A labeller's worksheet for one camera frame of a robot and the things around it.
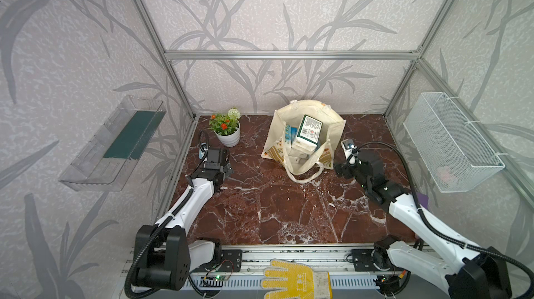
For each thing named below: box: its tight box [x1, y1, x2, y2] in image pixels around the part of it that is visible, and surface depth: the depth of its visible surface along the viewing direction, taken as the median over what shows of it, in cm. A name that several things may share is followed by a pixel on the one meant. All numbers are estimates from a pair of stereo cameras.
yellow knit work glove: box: [261, 259, 334, 299], surface depth 71 cm
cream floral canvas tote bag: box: [261, 100, 347, 182], surface depth 87 cm
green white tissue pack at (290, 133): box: [285, 124, 299, 146], surface depth 97 cm
